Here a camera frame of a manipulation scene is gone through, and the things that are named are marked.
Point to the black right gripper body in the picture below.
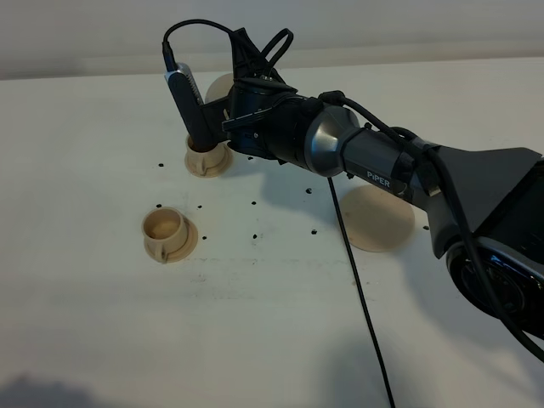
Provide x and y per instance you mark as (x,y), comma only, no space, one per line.
(269,119)

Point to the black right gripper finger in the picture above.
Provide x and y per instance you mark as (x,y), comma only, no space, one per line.
(247,60)

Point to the near tan teacup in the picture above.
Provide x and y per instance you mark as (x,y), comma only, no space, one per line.
(159,216)

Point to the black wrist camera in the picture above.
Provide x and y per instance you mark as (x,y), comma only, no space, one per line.
(203,121)

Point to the large tan teapot saucer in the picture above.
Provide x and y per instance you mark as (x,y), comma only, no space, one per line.
(376,221)

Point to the far tan teacup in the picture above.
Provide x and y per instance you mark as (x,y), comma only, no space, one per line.
(205,164)

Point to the far tan cup saucer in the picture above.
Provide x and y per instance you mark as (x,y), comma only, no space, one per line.
(227,164)

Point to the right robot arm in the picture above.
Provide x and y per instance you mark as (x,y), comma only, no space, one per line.
(484,208)

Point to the tan teapot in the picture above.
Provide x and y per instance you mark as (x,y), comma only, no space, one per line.
(219,90)

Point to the tan teacup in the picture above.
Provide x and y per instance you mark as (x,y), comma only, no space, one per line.
(205,164)
(159,216)

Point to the tan cup saucer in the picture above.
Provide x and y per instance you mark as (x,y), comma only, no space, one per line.
(187,246)
(227,164)

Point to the near tan cup saucer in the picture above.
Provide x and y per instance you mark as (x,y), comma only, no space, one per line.
(187,246)

